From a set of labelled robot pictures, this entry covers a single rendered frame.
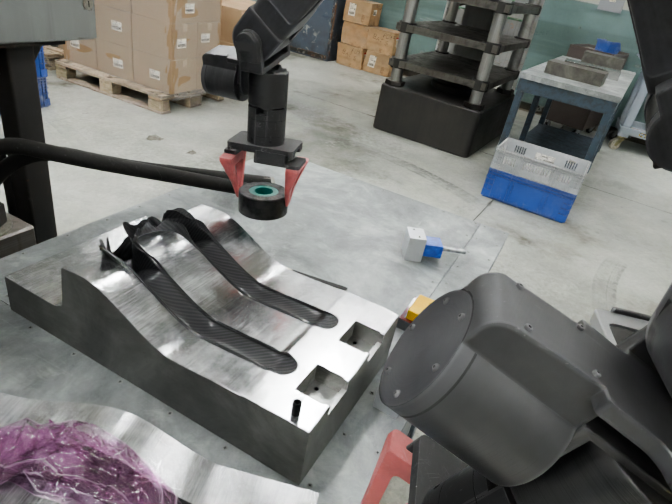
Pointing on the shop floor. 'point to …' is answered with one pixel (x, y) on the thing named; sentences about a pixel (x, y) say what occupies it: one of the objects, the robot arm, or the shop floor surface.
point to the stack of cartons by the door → (366, 39)
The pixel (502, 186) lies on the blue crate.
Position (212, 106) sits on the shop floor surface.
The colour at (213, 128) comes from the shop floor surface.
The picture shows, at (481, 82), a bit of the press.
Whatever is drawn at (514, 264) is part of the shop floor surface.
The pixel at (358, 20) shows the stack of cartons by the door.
